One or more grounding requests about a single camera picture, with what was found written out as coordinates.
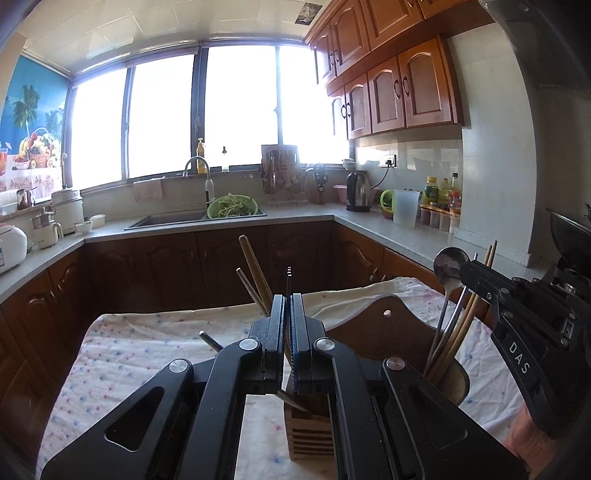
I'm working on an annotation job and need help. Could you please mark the metal fork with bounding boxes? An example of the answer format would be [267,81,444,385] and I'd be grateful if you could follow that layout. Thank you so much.
[283,266,293,367]

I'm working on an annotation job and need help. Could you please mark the metal chopstick silver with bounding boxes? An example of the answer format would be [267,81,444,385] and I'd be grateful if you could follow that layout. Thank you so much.
[431,252,479,375]

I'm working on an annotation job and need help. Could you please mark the dark lower cabinets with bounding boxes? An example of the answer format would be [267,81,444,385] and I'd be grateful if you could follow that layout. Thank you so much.
[1,220,436,455]

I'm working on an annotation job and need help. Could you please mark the green colander with vegetables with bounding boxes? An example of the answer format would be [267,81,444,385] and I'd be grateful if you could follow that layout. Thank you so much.
[206,193,259,220]

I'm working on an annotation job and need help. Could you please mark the white blender jug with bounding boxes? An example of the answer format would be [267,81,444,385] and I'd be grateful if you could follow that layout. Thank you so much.
[31,208,63,249]

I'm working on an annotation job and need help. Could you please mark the yellow oil bottle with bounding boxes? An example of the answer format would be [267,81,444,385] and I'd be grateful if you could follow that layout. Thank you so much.
[422,176,439,207]

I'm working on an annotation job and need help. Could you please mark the translucent plastic pitcher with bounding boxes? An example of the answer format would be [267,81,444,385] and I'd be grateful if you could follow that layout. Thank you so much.
[393,190,421,228]

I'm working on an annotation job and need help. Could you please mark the spice jar rack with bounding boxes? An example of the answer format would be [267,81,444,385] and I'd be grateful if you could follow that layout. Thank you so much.
[420,205,461,234]

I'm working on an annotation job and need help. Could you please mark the white rice cooker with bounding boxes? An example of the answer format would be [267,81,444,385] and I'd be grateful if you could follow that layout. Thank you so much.
[51,188,84,235]

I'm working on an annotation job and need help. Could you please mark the right hand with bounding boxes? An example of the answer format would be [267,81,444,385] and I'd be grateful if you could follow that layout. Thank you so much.
[503,405,559,479]

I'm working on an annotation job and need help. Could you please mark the kitchen sink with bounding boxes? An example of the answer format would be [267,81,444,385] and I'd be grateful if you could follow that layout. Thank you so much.
[124,207,269,232]

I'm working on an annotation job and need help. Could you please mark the dish drying rack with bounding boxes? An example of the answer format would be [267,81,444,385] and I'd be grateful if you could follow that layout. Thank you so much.
[260,144,305,201]

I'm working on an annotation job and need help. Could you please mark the wooden utensil holder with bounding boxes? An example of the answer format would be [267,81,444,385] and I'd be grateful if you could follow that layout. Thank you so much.
[283,294,471,461]

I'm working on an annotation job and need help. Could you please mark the floral white tablecloth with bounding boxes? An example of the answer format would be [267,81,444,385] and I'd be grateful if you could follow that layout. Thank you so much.
[35,277,523,479]

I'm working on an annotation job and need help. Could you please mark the fruit poster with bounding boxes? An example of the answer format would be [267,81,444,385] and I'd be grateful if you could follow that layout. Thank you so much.
[1,56,69,200]

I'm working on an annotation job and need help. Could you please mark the kitchen faucet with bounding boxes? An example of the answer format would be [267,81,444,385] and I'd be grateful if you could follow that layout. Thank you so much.
[181,155,215,206]

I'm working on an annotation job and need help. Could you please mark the wooden upper cabinets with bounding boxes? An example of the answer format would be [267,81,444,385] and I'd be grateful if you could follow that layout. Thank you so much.
[304,0,492,141]

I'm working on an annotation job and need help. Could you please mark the black electric kettle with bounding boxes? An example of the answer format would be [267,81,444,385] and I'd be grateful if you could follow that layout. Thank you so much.
[346,171,372,212]

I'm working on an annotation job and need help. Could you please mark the metal spoon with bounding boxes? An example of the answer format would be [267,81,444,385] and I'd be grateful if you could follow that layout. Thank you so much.
[424,246,470,373]

